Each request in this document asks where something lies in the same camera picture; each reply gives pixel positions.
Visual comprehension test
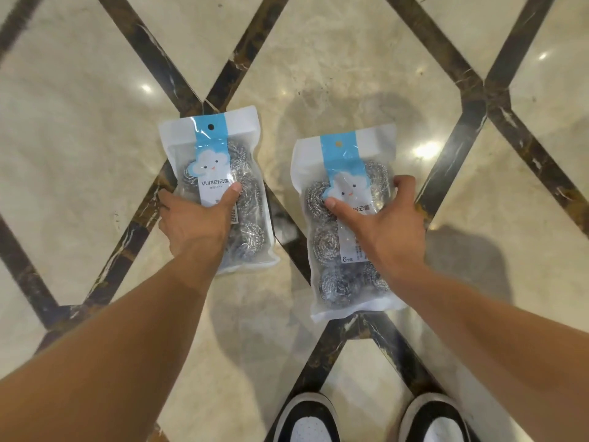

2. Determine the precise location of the person's right forearm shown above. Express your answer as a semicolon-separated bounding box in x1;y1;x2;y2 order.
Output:
393;264;589;442

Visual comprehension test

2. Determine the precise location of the black and white sneaker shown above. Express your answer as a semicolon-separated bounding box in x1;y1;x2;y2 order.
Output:
398;392;471;442
272;392;342;442

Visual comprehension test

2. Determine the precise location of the person's left hand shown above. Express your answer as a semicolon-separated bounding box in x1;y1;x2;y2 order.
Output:
156;181;244;263

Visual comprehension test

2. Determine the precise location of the person's left forearm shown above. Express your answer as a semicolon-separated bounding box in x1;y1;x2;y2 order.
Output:
0;252;221;442

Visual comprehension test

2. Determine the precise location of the person's right hand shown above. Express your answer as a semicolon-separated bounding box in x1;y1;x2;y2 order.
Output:
324;174;428;284

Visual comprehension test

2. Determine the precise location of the scourer pack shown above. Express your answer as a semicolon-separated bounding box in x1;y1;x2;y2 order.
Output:
158;104;280;276
290;123;409;324

